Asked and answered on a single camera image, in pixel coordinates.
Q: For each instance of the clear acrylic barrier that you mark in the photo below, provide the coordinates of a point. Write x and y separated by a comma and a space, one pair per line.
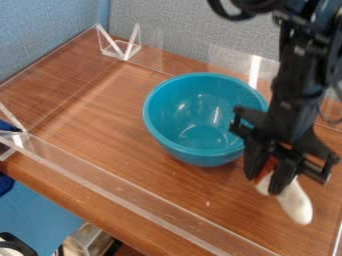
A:
251, 68
139, 202

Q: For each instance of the blue plastic bowl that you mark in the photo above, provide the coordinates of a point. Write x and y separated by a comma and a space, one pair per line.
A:
187, 114

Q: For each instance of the black white object below table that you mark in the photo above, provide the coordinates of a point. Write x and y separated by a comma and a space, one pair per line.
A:
13, 247

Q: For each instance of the grey metal box below table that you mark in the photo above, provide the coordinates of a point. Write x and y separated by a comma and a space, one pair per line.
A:
88, 241

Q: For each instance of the dark blue cloth object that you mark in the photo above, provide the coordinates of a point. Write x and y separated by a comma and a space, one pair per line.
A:
5, 180

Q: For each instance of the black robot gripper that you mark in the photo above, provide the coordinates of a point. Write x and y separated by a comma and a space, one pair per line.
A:
279, 135

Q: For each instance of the clear acrylic corner bracket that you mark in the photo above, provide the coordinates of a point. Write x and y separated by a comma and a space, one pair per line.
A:
117, 48

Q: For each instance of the clear acrylic front barrier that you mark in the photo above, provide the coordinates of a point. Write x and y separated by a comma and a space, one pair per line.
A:
139, 202

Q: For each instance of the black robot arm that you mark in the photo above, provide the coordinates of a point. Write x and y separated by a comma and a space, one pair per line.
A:
310, 37

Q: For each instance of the plush brown white mushroom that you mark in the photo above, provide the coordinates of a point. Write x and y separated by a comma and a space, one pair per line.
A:
292, 198

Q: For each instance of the clear acrylic back barrier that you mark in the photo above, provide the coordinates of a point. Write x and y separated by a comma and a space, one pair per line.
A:
251, 68

